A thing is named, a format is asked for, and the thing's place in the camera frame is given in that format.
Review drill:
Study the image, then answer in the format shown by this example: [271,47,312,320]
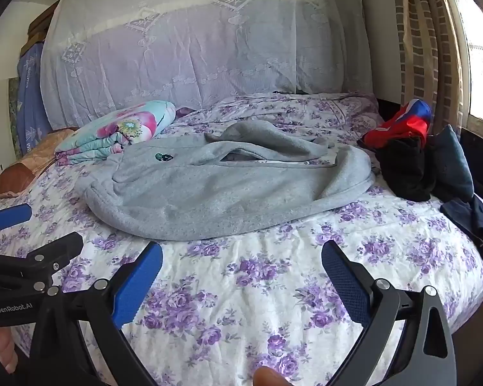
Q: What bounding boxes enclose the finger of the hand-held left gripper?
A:
[0,203,33,246]
[0,232,84,290]

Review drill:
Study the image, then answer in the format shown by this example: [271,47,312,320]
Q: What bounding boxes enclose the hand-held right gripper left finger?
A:
[32,242,164,386]

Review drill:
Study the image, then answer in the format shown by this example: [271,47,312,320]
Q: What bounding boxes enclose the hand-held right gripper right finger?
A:
[321,240,457,386]

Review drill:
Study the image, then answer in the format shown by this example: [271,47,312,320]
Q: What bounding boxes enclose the grey pants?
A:
[76,120,377,241]

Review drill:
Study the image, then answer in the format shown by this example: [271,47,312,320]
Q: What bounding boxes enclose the person's left hand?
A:
[0,327,19,374]

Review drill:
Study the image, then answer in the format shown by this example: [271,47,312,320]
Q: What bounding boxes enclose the person's right hand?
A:
[252,366,295,386]

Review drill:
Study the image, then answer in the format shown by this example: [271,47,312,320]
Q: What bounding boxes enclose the green patterned panel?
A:
[8,77,24,159]

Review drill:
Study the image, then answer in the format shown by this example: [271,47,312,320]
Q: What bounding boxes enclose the bed with purple floral sheet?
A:
[0,92,483,386]

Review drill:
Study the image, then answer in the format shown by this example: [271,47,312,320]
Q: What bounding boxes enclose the blue patterned cloth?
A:
[17,40,55,157]

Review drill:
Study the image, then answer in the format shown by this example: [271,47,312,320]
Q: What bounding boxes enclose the folded teal pink floral blanket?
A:
[55,100,177,165]

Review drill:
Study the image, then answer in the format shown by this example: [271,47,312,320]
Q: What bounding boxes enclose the black garment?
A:
[376,137,437,202]

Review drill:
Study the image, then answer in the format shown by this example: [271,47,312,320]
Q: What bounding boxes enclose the navy garment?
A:
[440,195,483,278]

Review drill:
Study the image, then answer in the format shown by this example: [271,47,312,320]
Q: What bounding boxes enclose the red and blue garment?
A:
[364,100,432,149]

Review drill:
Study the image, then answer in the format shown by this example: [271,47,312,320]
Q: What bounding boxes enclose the dark teal garment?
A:
[427,124,475,202]

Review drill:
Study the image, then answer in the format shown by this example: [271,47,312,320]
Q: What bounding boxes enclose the brown wooden furniture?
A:
[20,0,61,55]

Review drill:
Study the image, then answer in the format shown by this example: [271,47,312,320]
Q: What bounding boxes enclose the beige checked curtain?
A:
[392,0,473,137]

